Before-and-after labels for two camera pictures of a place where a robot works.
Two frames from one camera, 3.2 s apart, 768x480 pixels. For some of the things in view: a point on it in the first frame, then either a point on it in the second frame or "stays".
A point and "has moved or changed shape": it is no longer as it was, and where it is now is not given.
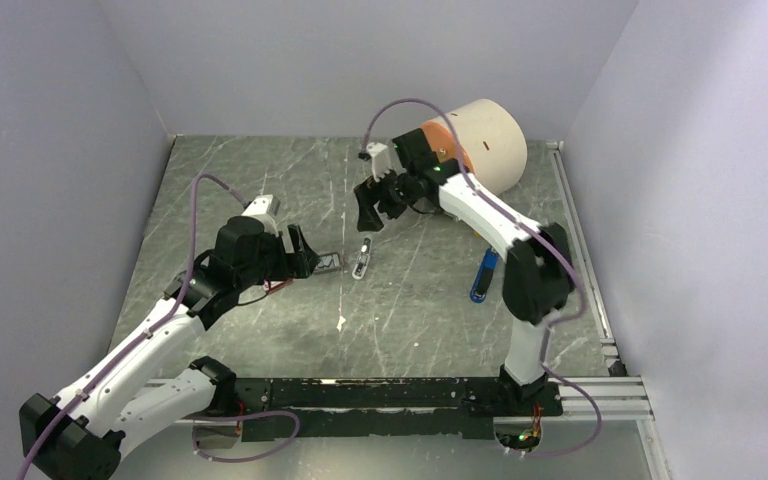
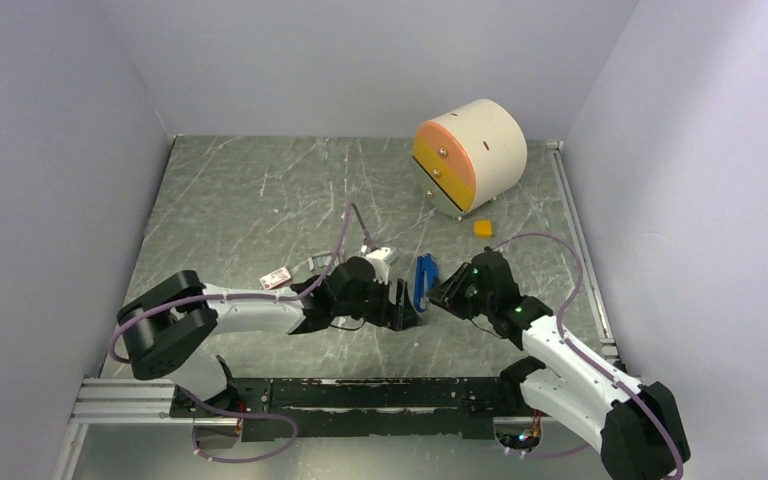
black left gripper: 299,264 → 396,316
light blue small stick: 363,259 has moved or changed shape
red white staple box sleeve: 272,286 stays
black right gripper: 367,194 → 447,295
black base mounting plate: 381,407 stays
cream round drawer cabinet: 492,139 stays
